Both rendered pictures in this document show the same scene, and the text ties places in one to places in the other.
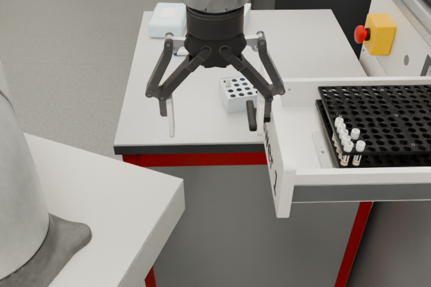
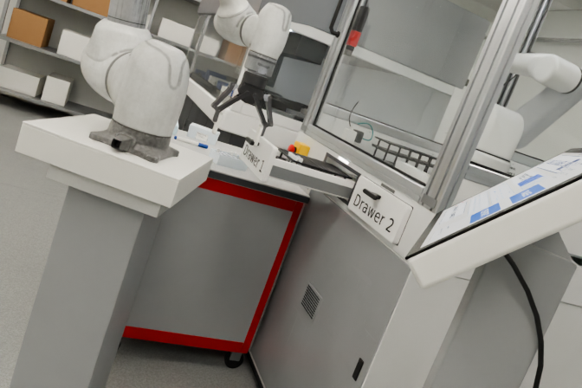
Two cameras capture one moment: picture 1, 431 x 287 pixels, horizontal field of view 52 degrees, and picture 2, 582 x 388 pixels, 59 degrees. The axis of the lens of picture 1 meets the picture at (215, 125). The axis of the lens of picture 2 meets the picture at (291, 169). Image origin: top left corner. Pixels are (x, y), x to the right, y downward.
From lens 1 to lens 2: 1.11 m
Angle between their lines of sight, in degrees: 35
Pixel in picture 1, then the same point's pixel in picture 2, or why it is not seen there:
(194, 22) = (248, 76)
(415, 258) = (313, 261)
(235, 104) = (222, 160)
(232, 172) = (214, 197)
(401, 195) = (316, 185)
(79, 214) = not seen: hidden behind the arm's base
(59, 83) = not seen: outside the picture
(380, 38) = (301, 151)
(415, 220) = (314, 239)
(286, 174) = (273, 151)
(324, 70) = not seen: hidden behind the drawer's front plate
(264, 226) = (219, 251)
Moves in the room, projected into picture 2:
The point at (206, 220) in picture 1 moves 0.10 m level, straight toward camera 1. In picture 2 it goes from (184, 236) to (187, 248)
